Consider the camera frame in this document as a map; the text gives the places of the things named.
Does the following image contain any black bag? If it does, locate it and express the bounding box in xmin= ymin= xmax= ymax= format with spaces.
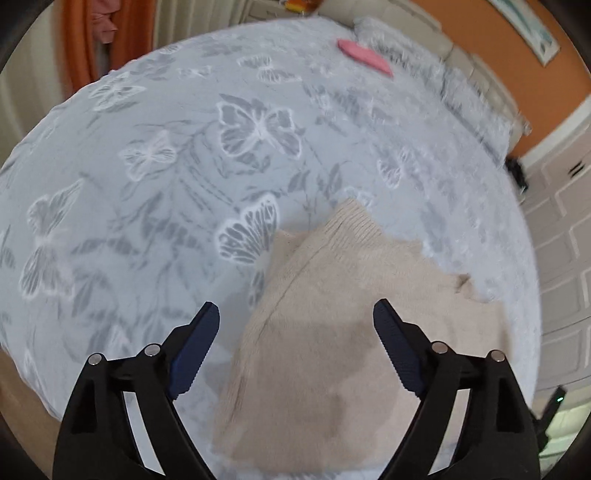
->
xmin=505 ymin=154 xmax=530 ymax=197

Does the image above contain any cream pleated curtain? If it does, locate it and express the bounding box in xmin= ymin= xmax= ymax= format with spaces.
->
xmin=152 ymin=0 xmax=252 ymax=47
xmin=0 ymin=28 xmax=75 ymax=155

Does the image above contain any framed wall picture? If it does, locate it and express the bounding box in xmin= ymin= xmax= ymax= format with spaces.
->
xmin=489 ymin=0 xmax=561 ymax=63

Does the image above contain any beige heart-pattern knit sweater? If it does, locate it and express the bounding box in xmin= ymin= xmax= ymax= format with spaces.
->
xmin=211 ymin=198 xmax=513 ymax=472

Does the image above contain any pink pouch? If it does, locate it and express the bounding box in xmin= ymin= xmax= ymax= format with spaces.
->
xmin=336 ymin=39 xmax=393 ymax=77

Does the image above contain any orange curtain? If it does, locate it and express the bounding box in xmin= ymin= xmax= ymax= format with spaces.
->
xmin=62 ymin=0 xmax=155 ymax=95

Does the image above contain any beige padded headboard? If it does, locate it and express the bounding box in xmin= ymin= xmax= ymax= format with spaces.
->
xmin=318 ymin=0 xmax=532 ymax=139

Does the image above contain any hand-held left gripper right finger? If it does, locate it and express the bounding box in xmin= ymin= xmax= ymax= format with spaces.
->
xmin=373 ymin=298 xmax=541 ymax=480

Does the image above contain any grey floral pillow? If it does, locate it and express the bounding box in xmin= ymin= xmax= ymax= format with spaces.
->
xmin=353 ymin=16 xmax=446 ymax=93
xmin=434 ymin=69 xmax=517 ymax=158

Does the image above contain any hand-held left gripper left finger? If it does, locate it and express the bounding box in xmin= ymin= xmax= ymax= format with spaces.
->
xmin=53 ymin=301 xmax=221 ymax=480

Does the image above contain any white wardrobe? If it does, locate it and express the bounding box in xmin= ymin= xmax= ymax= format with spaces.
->
xmin=517 ymin=99 xmax=591 ymax=462

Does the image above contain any bed with butterfly duvet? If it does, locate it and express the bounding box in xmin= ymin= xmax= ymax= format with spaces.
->
xmin=0 ymin=16 xmax=541 ymax=480

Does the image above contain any pink hanging garment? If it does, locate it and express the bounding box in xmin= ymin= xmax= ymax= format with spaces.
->
xmin=90 ymin=0 xmax=122 ymax=44

